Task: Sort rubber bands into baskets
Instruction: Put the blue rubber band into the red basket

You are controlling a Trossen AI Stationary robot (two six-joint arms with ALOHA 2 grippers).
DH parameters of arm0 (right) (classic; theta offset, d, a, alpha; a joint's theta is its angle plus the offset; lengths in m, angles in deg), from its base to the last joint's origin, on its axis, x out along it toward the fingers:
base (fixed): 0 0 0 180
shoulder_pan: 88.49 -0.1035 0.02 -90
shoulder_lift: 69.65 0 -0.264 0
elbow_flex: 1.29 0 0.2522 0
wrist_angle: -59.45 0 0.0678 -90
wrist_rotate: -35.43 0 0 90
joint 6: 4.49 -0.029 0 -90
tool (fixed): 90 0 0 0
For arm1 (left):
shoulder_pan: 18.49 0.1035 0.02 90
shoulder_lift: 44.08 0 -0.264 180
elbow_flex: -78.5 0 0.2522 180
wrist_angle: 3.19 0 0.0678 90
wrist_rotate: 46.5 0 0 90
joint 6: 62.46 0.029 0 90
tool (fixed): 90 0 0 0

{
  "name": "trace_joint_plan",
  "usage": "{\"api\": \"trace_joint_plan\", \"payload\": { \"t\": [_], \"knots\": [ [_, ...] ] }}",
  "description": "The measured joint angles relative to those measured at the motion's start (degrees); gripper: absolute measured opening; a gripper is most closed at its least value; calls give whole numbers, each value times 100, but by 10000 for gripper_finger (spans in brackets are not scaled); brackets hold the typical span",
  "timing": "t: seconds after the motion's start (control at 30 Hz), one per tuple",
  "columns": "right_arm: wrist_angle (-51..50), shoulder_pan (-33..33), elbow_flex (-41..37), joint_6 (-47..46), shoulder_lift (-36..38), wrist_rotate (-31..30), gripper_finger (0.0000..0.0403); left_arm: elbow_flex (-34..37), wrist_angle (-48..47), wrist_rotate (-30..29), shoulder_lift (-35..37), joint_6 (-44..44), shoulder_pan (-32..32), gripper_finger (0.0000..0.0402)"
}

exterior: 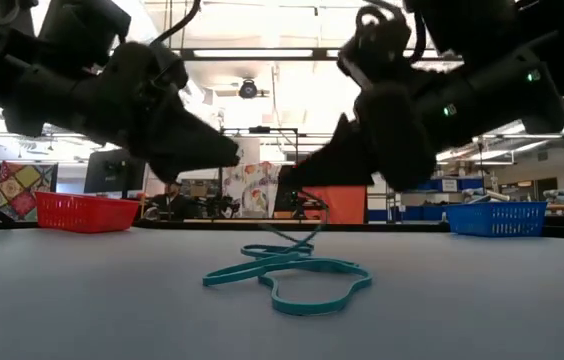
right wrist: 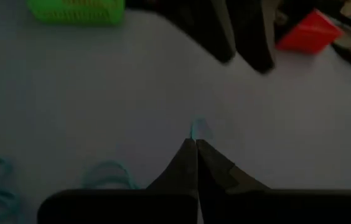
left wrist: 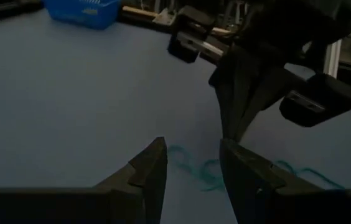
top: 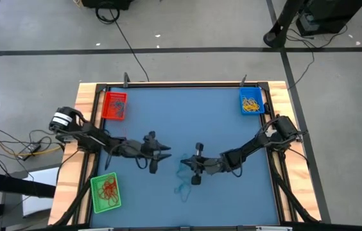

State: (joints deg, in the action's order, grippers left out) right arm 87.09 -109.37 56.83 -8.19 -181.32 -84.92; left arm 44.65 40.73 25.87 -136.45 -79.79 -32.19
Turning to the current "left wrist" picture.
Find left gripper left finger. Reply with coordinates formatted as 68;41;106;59
93;137;168;224

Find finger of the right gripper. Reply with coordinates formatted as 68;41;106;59
208;46;248;138
234;62;307;141

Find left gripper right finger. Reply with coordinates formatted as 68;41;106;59
220;139;322;224

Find teal rubber band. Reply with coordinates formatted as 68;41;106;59
166;144;226;192
276;159;347;190

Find blue plastic basket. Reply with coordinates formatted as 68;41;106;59
42;0;123;31

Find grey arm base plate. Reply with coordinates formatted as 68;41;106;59
324;40;342;78

